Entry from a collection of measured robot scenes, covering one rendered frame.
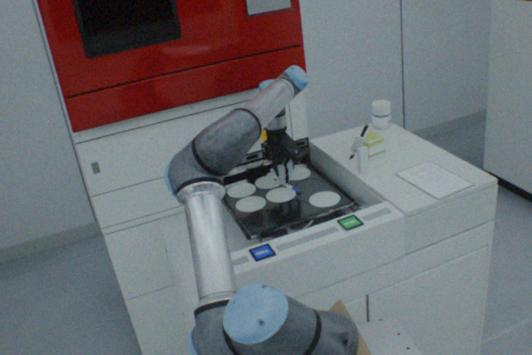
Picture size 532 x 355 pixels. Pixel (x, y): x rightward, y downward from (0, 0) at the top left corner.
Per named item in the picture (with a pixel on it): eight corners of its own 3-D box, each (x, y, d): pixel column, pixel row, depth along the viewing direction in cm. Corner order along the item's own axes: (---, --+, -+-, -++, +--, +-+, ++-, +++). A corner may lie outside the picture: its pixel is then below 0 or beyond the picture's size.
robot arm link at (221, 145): (214, 115, 109) (293, 55, 149) (186, 143, 115) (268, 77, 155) (251, 156, 110) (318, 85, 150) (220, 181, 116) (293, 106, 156)
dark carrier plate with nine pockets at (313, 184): (217, 189, 182) (217, 187, 182) (305, 164, 192) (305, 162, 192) (250, 235, 152) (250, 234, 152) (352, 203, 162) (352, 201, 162)
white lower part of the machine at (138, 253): (130, 298, 271) (89, 163, 237) (269, 253, 295) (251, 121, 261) (155, 393, 210) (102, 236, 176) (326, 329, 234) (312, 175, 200)
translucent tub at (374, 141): (355, 154, 178) (354, 135, 175) (371, 147, 181) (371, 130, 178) (369, 160, 172) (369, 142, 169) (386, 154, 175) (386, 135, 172)
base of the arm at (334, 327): (370, 345, 94) (333, 327, 90) (321, 401, 96) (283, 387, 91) (338, 301, 108) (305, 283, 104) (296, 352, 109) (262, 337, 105)
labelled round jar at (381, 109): (369, 125, 200) (368, 102, 196) (384, 120, 202) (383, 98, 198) (379, 130, 194) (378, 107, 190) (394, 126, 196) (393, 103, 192)
